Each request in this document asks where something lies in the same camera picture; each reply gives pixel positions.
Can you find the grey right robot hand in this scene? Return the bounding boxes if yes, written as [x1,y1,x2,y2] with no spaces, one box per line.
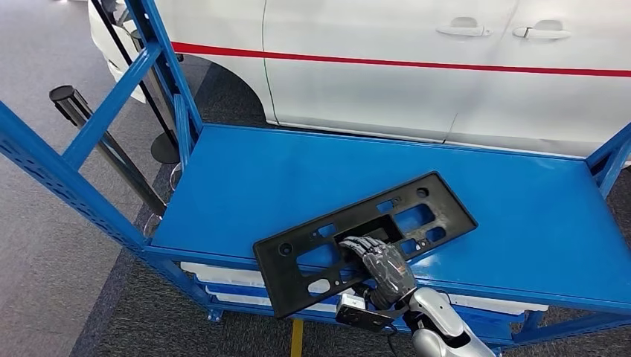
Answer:
[339,236,419,312]

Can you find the black plastic plate bracket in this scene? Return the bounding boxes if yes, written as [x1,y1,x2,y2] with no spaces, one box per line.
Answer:
[252,170,478,319]

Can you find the white car door handle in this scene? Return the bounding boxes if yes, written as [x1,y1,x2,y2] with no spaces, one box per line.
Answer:
[512,19,573,40]
[436,17,493,38]

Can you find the blue metal shelf rack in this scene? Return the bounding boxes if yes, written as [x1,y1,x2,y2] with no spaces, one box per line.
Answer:
[0,0,631,346]

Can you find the chrome stanchion post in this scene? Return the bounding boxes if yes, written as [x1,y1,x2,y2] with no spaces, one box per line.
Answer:
[49,85,167,218]

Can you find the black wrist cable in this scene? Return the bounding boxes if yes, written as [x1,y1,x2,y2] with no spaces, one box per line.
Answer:
[384,326,401,357]

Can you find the white car with red stripe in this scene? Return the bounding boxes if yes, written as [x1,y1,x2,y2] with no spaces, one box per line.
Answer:
[89,0,631,158]

